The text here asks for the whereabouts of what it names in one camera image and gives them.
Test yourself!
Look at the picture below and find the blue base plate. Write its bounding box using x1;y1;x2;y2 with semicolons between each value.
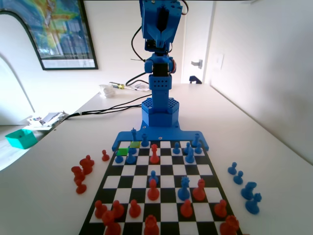
112;121;210;152

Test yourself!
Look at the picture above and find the yellow handled screwdriver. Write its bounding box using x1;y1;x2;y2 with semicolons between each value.
109;82;128;90

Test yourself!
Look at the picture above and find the stack of papers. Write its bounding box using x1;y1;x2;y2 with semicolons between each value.
23;111;69;132

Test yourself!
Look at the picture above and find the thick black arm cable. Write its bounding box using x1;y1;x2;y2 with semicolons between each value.
126;24;151;87

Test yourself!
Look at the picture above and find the blue printed clamp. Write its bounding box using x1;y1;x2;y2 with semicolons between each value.
188;75;203;85

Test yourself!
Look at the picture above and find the blue chess queen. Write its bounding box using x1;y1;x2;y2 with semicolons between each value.
178;176;191;201

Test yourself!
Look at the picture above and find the white door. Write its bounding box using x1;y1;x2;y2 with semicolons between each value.
180;0;216;84

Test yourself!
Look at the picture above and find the framed map poster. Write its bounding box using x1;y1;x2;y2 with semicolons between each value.
0;0;99;71

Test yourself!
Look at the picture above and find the red chess king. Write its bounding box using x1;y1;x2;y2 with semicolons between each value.
149;144;160;164

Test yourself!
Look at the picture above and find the black and white chessboard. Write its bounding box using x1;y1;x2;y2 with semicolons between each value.
78;140;245;235

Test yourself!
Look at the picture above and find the white crumpled packet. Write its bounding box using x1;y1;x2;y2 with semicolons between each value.
99;84;116;98

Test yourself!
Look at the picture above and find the black cable bundle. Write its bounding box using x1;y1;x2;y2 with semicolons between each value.
64;94;147;120

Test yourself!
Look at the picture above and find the teal plastic box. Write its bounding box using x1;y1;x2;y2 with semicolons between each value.
4;129;38;149

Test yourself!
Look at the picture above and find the red chess knight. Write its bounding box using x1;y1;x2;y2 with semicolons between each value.
80;158;93;176

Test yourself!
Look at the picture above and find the red chess rook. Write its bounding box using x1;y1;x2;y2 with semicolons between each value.
71;165;86;183
219;215;240;235
101;210;122;235

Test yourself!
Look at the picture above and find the white curved panel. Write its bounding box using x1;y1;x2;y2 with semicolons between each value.
0;9;45;125

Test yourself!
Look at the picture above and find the red chess queen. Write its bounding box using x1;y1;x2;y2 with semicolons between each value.
143;214;160;235

